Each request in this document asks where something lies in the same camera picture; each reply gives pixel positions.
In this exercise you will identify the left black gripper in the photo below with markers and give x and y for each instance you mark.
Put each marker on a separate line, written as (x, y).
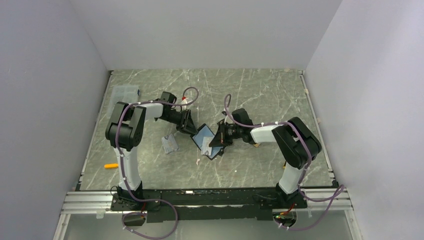
(188, 126)

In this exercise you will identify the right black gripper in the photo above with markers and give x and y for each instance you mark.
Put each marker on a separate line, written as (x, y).
(220, 138)

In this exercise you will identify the black leather card holder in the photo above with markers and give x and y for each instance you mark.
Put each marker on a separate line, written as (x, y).
(197, 138)

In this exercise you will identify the clear plastic screw box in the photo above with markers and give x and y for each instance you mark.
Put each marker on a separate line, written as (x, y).
(122, 93)

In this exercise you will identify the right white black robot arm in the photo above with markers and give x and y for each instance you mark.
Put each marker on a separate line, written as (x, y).
(298, 145)

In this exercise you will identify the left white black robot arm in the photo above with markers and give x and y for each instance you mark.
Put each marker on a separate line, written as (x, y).
(126, 127)

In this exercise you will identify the silver credit card stack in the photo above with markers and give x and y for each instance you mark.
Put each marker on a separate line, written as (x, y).
(169, 144)

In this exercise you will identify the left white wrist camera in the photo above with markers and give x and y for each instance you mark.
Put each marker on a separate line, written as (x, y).
(185, 101)

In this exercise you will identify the aluminium frame rail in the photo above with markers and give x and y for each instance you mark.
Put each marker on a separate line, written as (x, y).
(102, 202)

